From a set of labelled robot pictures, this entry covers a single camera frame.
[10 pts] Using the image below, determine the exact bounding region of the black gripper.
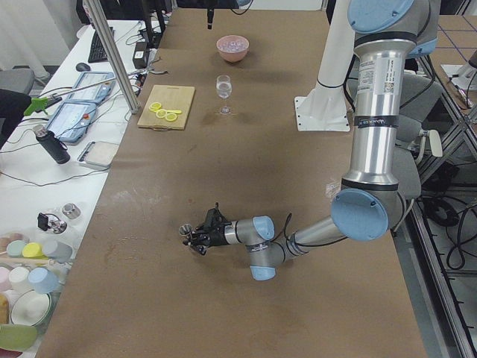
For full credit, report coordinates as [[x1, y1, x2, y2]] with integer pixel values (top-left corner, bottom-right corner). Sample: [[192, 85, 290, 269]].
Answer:
[[189, 222, 227, 255]]

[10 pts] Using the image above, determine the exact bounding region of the steel jigger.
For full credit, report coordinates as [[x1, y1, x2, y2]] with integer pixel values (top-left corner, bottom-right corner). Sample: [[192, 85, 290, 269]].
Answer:
[[179, 223, 193, 240]]

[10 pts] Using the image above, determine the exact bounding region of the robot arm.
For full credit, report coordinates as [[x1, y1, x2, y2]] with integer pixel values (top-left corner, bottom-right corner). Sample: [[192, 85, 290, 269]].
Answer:
[[180, 1, 440, 280]]

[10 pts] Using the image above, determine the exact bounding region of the clear ice cube pile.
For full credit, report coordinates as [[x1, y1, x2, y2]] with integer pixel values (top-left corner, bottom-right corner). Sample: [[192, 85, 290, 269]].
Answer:
[[217, 36, 249, 53]]

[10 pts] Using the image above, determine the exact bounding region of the clear wine glass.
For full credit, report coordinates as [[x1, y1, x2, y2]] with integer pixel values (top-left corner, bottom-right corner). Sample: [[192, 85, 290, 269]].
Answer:
[[215, 75, 232, 115]]

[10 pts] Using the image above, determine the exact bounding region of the pink bowl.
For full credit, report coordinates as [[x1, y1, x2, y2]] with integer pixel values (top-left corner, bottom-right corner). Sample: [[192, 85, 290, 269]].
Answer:
[[216, 35, 250, 63]]

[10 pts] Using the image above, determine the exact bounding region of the bamboo cutting board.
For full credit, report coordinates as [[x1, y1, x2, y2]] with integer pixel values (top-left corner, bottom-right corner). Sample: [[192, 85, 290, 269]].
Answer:
[[137, 85, 195, 131]]

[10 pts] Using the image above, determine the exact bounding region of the far lemon slice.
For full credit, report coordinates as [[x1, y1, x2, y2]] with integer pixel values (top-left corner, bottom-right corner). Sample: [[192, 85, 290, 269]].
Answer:
[[148, 102, 162, 113]]

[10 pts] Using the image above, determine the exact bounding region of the middle lemon slice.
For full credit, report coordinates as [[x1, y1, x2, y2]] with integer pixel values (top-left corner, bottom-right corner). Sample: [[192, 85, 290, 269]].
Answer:
[[156, 109, 168, 118]]

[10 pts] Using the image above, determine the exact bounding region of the black keyboard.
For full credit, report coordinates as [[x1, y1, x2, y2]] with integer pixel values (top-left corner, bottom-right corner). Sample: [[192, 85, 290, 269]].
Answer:
[[87, 31, 108, 63]]

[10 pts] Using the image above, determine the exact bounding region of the small steel tin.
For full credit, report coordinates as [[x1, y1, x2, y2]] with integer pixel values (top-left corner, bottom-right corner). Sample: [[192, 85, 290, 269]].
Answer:
[[61, 203, 83, 221]]

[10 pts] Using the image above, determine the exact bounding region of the black computer mouse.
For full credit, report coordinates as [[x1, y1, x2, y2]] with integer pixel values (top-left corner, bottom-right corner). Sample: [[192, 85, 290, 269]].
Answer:
[[75, 63, 91, 72]]

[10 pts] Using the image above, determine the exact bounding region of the grey plastic cup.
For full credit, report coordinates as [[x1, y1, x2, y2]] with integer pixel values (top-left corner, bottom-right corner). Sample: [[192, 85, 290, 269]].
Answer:
[[42, 240, 73, 263]]

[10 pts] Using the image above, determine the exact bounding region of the light blue plastic cup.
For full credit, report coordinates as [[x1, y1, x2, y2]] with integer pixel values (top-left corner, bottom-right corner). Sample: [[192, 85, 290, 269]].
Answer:
[[28, 267, 60, 294]]

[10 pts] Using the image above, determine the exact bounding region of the black water bottle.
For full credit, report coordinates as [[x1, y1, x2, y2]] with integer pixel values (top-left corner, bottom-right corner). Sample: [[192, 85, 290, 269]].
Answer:
[[33, 125, 70, 164]]

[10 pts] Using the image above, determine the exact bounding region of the white green rimmed plate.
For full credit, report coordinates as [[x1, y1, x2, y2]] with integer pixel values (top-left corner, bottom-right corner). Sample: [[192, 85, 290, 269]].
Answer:
[[10, 291, 52, 326]]

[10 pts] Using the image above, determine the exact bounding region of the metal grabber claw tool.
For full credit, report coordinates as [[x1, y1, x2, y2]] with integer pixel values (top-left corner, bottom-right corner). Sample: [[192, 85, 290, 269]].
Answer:
[[23, 63, 167, 117]]

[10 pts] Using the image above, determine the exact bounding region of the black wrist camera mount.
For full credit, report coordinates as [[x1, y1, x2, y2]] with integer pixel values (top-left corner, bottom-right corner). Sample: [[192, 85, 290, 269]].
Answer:
[[196, 202, 231, 232]]

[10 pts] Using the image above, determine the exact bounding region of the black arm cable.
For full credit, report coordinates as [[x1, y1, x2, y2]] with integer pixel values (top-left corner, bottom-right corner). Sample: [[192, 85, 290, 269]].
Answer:
[[281, 212, 351, 249]]

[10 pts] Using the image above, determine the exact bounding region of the aluminium frame post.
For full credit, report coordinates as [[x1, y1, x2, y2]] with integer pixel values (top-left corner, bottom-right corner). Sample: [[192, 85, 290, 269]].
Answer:
[[83, 0, 139, 114]]

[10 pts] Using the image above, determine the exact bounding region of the lemon slice near handle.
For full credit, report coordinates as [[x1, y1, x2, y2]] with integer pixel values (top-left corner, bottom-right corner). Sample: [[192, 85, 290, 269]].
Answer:
[[165, 113, 177, 122]]

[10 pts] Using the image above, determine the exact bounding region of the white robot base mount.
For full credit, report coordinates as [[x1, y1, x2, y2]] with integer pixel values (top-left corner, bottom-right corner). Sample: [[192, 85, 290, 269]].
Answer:
[[294, 0, 355, 132]]

